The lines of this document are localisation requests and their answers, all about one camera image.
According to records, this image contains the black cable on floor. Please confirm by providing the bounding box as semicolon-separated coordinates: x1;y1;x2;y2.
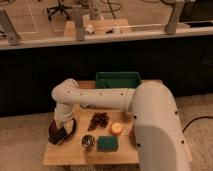
182;115;213;133

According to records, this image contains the small metal cup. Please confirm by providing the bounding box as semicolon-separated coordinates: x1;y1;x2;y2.
81;135;95;151

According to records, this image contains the small orange fruit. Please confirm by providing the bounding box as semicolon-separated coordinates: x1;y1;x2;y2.
110;122;123;135

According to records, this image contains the black eraser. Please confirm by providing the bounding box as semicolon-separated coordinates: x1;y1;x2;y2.
48;128;67;145

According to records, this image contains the black office chair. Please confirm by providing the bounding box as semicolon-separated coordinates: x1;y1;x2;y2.
46;0;70;21

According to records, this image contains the green plastic tray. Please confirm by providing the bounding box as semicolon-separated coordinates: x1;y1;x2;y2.
95;72;141;89

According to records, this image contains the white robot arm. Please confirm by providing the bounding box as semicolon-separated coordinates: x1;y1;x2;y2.
51;79;191;171

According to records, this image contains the green sponge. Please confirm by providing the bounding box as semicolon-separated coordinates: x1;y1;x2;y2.
97;136;118;152

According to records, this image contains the silver object behind arm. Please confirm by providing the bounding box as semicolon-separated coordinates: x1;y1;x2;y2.
80;104;96;109

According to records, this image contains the purple bowl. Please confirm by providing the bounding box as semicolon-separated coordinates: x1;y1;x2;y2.
48;119;77;142

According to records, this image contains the wooden table board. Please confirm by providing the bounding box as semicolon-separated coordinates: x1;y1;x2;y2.
42;79;193;166

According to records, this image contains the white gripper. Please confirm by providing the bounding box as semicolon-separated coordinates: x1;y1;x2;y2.
54;103;73;131

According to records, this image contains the bunch of dark grapes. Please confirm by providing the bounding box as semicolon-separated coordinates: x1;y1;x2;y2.
88;112;109;131

